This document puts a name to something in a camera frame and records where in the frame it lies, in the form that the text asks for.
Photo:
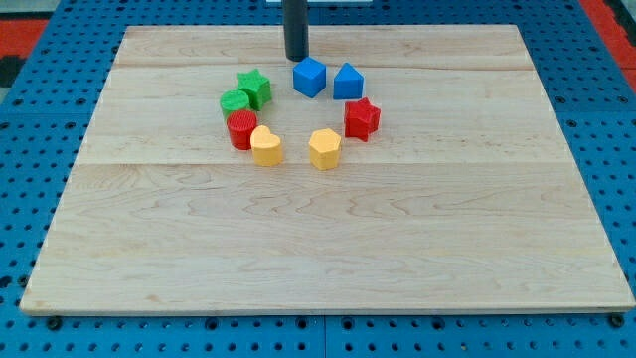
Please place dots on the yellow heart block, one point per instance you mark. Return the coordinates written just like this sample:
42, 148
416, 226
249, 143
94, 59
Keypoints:
266, 147

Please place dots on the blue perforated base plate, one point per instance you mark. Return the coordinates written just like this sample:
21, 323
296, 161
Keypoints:
47, 111

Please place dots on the yellow hexagon block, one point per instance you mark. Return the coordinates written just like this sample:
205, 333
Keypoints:
325, 149

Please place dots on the red cylinder block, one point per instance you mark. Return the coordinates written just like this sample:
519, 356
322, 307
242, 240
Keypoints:
241, 123

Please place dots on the green star block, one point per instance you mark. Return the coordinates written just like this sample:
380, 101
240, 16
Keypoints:
256, 86

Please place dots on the blue triangle block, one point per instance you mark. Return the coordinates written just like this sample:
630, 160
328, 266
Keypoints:
348, 83

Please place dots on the red star block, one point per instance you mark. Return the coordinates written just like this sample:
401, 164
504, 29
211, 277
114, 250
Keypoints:
361, 118

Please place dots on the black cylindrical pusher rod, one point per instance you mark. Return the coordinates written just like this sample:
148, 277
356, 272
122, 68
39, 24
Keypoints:
295, 29

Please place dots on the green cylinder block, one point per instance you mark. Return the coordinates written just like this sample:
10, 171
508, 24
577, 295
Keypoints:
233, 100

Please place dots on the blue cube block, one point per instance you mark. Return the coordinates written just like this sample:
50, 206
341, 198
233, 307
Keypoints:
309, 77

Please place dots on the light wooden board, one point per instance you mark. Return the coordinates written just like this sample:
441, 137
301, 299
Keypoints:
466, 200

